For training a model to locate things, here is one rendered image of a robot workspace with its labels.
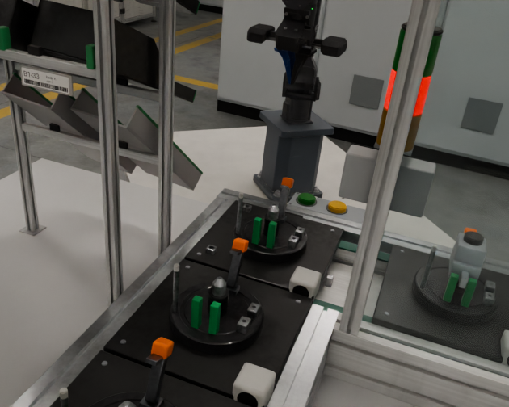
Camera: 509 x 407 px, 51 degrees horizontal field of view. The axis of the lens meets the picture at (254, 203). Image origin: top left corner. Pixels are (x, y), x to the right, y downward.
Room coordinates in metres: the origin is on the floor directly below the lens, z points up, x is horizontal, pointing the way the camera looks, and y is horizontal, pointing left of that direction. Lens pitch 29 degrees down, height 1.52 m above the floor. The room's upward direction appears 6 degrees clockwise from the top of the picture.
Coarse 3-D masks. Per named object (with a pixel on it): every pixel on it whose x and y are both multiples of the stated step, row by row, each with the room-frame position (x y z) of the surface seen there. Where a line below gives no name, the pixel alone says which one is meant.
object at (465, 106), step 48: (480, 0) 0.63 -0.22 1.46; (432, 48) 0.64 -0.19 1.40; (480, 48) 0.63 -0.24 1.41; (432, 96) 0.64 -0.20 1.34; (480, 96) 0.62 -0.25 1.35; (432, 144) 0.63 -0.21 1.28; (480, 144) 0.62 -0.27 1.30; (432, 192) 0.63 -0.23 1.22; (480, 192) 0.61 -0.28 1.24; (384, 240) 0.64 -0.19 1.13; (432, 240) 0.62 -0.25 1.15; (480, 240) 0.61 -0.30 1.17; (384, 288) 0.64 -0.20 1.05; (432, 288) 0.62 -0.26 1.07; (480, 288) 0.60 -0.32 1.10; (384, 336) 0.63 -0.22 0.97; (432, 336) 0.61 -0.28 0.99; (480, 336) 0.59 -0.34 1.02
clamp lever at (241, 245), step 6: (234, 240) 0.69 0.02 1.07; (240, 240) 0.69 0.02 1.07; (246, 240) 0.70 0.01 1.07; (234, 246) 0.69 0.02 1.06; (240, 246) 0.68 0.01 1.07; (246, 246) 0.69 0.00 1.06; (234, 252) 0.67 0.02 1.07; (240, 252) 0.68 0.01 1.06; (234, 258) 0.68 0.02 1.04; (240, 258) 0.68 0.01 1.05; (234, 264) 0.68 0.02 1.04; (240, 264) 0.68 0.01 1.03; (234, 270) 0.67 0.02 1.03; (228, 276) 0.67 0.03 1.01; (234, 276) 0.67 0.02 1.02; (228, 282) 0.67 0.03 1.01; (234, 282) 0.67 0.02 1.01
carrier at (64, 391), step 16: (96, 368) 0.50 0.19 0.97; (112, 368) 0.51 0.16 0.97; (128, 368) 0.51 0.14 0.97; (144, 368) 0.51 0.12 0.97; (80, 384) 0.47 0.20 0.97; (96, 384) 0.48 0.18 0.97; (112, 384) 0.48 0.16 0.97; (128, 384) 0.48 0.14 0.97; (144, 384) 0.49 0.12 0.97; (176, 384) 0.49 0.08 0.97; (192, 384) 0.49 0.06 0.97; (64, 400) 0.37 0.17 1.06; (80, 400) 0.45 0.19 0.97; (96, 400) 0.45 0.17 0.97; (112, 400) 0.44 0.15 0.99; (128, 400) 0.44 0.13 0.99; (144, 400) 0.44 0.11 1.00; (160, 400) 0.44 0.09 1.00; (176, 400) 0.47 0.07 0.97; (192, 400) 0.47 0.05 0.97; (208, 400) 0.47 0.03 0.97; (224, 400) 0.47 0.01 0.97
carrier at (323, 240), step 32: (224, 224) 0.90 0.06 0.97; (256, 224) 0.81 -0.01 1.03; (288, 224) 0.89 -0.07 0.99; (320, 224) 0.94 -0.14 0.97; (192, 256) 0.78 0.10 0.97; (224, 256) 0.79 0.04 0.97; (256, 256) 0.79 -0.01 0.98; (288, 256) 0.79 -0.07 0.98; (320, 256) 0.82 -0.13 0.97; (288, 288) 0.72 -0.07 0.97
